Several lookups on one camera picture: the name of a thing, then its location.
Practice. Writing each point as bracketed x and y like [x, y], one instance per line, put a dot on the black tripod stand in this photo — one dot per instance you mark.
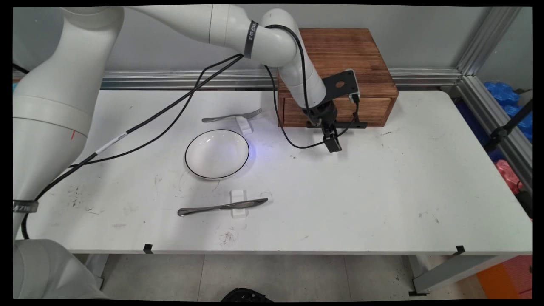
[499, 132]

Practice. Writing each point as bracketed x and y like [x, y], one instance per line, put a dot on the orange box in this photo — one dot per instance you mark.
[505, 278]

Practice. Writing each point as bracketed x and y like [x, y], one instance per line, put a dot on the red plastic bag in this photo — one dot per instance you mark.
[508, 174]

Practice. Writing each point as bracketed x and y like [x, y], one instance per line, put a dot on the brown wooden drawer cabinet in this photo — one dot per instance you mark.
[340, 55]

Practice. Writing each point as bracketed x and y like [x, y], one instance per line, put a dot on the blue plastic bag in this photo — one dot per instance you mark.
[501, 93]

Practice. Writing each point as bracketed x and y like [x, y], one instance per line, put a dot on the silver metal fork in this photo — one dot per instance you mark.
[229, 116]

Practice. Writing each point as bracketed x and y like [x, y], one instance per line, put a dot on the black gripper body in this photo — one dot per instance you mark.
[321, 115]

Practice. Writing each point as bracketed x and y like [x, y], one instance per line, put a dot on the white plate with black rim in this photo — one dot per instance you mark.
[216, 155]

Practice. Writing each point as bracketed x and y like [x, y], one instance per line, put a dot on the silver metal table knife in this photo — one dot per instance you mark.
[204, 208]

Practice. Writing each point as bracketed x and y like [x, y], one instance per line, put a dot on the black table edge clip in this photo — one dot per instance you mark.
[148, 249]
[460, 250]

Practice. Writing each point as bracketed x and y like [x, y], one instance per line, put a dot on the black round floor object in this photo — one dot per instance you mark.
[244, 295]

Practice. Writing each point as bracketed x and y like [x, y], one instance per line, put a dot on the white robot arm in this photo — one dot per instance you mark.
[55, 85]

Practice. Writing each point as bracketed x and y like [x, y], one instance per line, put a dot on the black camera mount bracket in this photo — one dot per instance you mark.
[332, 86]

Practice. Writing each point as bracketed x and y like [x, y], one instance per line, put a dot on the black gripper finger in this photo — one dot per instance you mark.
[329, 128]
[333, 143]

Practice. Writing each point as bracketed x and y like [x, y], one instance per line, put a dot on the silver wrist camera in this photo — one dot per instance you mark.
[356, 87]

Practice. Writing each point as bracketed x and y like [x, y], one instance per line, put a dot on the light wooden drawer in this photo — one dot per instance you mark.
[374, 111]

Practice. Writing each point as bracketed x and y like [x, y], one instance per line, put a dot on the white ceramic cutlery rest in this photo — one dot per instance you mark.
[245, 126]
[238, 194]

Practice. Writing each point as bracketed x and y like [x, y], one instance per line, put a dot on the aluminium frame profile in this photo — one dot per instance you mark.
[476, 100]
[170, 80]
[484, 42]

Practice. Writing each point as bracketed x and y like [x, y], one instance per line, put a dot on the grey metal table leg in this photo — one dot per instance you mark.
[450, 272]
[95, 267]

